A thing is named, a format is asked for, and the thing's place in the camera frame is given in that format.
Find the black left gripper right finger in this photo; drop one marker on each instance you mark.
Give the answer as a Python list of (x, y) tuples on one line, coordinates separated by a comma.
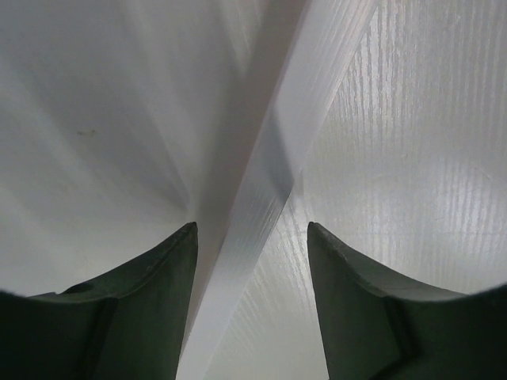
[(377, 323)]

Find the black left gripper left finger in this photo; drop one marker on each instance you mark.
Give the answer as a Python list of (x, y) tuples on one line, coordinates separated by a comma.
[(127, 323)]

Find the white wooden picture frame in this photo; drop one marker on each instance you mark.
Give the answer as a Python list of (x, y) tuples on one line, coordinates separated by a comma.
[(123, 120)]

